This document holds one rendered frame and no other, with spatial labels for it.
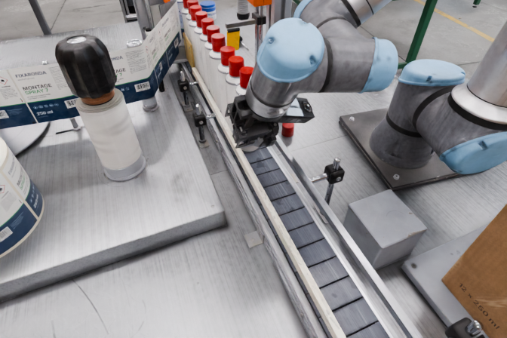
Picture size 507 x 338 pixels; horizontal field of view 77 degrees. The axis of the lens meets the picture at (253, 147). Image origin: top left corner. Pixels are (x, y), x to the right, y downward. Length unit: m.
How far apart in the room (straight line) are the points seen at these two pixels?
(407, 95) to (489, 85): 0.17
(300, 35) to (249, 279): 0.43
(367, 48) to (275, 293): 0.43
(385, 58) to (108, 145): 0.51
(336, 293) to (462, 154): 0.32
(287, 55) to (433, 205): 0.54
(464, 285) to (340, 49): 0.43
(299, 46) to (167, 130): 0.53
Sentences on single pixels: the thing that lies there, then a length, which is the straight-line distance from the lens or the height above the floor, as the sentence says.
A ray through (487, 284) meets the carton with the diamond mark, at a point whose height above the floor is 0.93.
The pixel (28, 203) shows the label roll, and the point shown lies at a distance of 0.73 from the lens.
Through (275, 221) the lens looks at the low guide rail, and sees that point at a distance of 0.59.
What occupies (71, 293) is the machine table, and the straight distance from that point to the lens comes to 0.70.
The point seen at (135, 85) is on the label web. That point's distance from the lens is 0.89.
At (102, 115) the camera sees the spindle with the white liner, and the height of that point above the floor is 1.05.
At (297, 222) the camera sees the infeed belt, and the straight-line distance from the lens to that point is 0.64.
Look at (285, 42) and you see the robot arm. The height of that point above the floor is 1.24.
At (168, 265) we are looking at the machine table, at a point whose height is 0.83.
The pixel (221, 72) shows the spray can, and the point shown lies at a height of 1.04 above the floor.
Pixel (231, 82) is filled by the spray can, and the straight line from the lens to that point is 0.70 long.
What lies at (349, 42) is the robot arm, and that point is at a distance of 0.46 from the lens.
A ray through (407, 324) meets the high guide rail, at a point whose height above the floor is 0.96.
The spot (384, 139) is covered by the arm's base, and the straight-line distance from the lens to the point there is 0.83.
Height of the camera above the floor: 1.40
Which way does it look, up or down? 43 degrees down
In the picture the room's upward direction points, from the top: straight up
